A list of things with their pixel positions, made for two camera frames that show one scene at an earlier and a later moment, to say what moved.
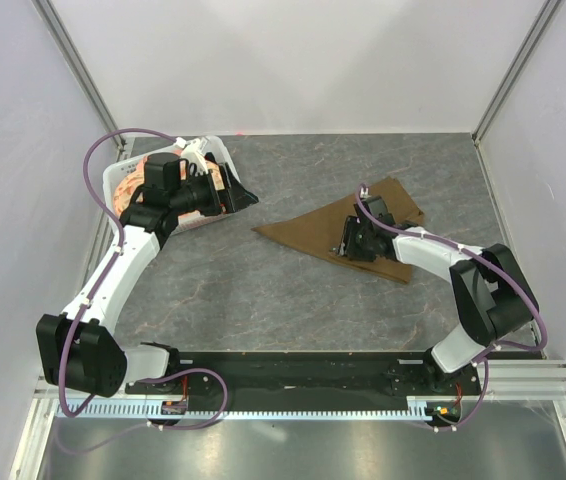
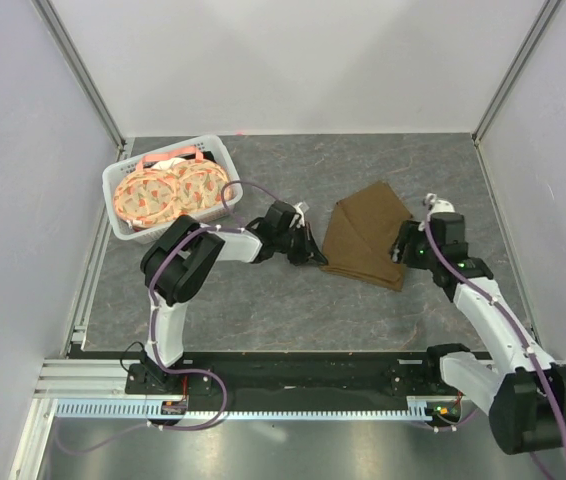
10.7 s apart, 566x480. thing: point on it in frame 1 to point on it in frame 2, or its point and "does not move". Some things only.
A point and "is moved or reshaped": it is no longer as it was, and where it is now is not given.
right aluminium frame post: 533,34 does not move
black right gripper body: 354,240 to 419,253
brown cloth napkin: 321,225 is moved or reshaped
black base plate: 316,376 does not move
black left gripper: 233,198 to 308,249
